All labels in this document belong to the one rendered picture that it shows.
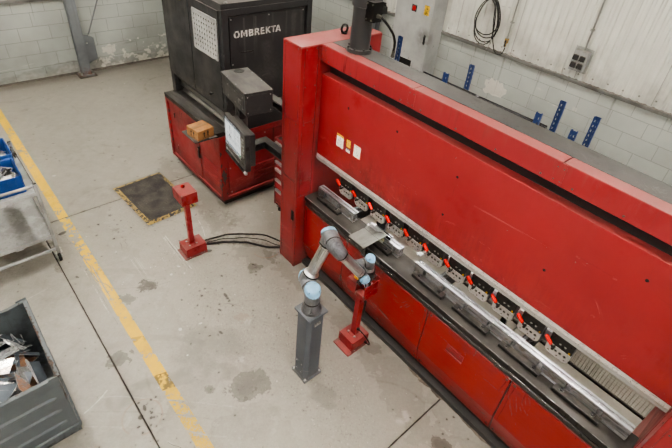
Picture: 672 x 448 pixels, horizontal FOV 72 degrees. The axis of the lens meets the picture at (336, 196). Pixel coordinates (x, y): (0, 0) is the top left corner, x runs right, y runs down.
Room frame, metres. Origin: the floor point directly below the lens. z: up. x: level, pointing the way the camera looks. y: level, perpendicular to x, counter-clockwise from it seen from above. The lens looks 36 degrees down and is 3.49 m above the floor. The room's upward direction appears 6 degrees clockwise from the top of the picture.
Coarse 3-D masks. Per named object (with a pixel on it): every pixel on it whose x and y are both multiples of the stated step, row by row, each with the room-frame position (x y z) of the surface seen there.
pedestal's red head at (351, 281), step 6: (348, 276) 2.64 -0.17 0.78; (378, 276) 2.62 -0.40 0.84; (348, 282) 2.63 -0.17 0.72; (354, 282) 2.59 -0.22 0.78; (378, 282) 2.61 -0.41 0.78; (354, 288) 2.58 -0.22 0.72; (360, 288) 2.60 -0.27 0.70; (366, 288) 2.51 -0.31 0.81; (372, 288) 2.56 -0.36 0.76; (360, 294) 2.53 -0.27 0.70; (366, 294) 2.52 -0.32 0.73; (372, 294) 2.57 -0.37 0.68
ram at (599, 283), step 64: (320, 128) 3.58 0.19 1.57; (384, 128) 3.06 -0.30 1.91; (384, 192) 2.98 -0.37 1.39; (448, 192) 2.59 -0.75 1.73; (512, 192) 2.29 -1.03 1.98; (512, 256) 2.18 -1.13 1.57; (576, 256) 1.95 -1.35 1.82; (640, 256) 1.77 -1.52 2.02; (576, 320) 1.84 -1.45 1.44; (640, 320) 1.66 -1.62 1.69; (640, 384) 1.54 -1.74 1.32
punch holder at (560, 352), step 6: (552, 336) 1.88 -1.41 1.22; (558, 336) 1.86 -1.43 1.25; (552, 342) 1.87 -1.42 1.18; (558, 342) 1.85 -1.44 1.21; (564, 342) 1.83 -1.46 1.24; (546, 348) 1.88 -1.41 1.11; (558, 348) 1.84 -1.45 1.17; (564, 348) 1.82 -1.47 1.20; (570, 348) 1.80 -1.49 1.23; (576, 348) 1.79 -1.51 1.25; (552, 354) 1.85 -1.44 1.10; (558, 354) 1.83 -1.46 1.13; (564, 354) 1.81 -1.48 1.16; (570, 354) 1.79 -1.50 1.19; (564, 360) 1.79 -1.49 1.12
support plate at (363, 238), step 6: (366, 228) 3.00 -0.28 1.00; (372, 228) 3.00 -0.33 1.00; (354, 234) 2.90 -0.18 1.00; (360, 234) 2.91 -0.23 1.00; (366, 234) 2.92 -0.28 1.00; (378, 234) 2.93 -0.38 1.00; (384, 234) 2.94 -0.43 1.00; (354, 240) 2.83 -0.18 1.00; (360, 240) 2.84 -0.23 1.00; (366, 240) 2.85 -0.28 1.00; (372, 240) 2.85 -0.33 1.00; (378, 240) 2.87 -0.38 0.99; (366, 246) 2.78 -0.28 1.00
